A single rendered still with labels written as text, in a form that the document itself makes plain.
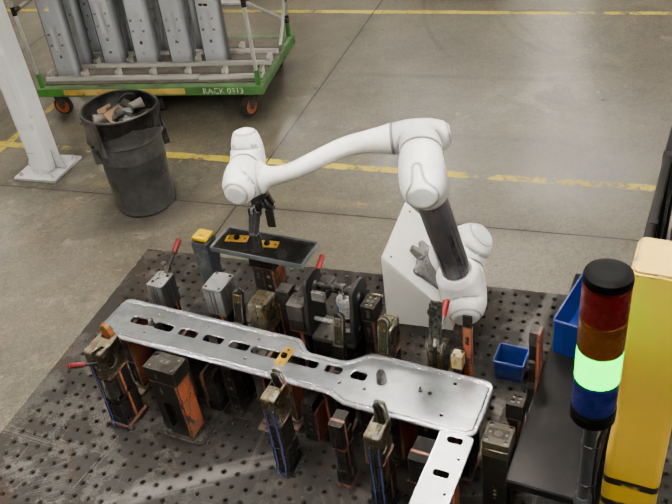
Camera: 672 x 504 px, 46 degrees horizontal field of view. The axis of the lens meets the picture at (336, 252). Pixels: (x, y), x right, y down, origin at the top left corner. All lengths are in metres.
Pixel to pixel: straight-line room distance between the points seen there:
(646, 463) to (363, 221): 3.54
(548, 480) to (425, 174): 0.90
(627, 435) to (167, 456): 1.72
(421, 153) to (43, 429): 1.67
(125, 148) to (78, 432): 2.42
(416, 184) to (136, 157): 3.03
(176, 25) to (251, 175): 4.27
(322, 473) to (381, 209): 2.63
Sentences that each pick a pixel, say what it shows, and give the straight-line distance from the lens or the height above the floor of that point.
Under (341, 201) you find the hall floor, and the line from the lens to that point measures 5.12.
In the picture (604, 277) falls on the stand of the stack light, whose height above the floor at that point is 2.08.
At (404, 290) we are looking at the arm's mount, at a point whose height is 0.87.
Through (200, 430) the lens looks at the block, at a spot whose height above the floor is 0.71.
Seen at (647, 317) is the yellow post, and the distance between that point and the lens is 1.34.
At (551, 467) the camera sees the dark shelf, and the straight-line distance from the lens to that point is 2.25.
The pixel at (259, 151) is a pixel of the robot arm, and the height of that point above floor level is 1.56.
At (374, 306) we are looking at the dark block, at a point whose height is 1.12.
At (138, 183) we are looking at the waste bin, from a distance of 5.22.
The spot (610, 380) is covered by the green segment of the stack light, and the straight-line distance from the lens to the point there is 1.26.
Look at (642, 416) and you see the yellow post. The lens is 1.50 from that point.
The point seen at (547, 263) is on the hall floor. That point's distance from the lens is 4.53.
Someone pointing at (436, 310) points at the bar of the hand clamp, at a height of 1.20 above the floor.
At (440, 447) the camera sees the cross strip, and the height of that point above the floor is 1.00.
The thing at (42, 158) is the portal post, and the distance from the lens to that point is 6.16.
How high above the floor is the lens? 2.79
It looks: 37 degrees down
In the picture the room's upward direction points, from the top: 8 degrees counter-clockwise
